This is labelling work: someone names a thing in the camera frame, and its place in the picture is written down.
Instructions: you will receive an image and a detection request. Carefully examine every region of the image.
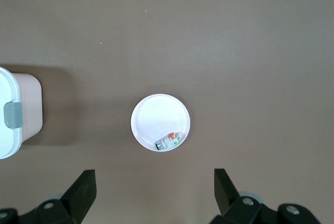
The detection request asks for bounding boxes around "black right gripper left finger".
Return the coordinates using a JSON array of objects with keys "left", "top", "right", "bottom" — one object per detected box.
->
[{"left": 61, "top": 169, "right": 98, "bottom": 222}]

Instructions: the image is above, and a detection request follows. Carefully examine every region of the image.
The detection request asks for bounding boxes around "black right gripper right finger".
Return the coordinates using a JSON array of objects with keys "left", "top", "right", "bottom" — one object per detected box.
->
[{"left": 213, "top": 168, "right": 261, "bottom": 216}]

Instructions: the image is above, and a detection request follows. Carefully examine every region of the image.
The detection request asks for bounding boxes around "white lidded storage box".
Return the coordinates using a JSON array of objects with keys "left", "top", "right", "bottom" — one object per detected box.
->
[{"left": 0, "top": 66, "right": 43, "bottom": 160}]

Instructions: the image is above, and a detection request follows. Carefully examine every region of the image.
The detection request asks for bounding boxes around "white breaker with orange lever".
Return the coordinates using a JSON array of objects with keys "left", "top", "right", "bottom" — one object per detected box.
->
[{"left": 163, "top": 132, "right": 183, "bottom": 148}]

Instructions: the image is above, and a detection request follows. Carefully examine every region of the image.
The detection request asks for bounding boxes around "pink round plate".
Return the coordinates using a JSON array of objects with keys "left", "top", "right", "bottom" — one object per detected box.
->
[{"left": 130, "top": 93, "right": 191, "bottom": 153}]

